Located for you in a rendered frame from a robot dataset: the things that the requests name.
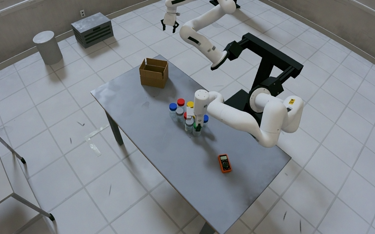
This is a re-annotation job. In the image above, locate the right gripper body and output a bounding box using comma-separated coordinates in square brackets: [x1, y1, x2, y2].
[163, 12, 177, 26]

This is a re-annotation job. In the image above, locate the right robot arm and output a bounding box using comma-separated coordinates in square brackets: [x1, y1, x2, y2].
[165, 0, 236, 68]

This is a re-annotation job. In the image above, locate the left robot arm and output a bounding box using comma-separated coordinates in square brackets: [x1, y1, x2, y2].
[186, 88, 304, 148]

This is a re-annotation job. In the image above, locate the glass bottle with blue cap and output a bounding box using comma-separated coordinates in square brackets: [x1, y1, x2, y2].
[201, 115, 209, 129]
[169, 103, 177, 117]

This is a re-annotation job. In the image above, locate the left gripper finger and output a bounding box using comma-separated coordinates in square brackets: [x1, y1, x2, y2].
[195, 124, 201, 132]

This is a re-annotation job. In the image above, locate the brown cardboard box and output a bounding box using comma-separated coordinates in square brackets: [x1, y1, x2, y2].
[139, 58, 168, 88]

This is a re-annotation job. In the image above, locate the clear glass bottle with white cap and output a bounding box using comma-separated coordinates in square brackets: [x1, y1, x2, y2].
[185, 119, 193, 133]
[176, 108, 184, 122]

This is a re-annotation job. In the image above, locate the clear glass bottle with green cap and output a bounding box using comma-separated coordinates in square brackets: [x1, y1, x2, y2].
[193, 123, 201, 136]

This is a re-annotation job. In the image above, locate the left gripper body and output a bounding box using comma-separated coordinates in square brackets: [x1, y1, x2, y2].
[195, 116, 204, 127]

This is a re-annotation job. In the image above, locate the orange digital multimeter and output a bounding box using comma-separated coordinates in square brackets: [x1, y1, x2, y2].
[218, 154, 232, 173]

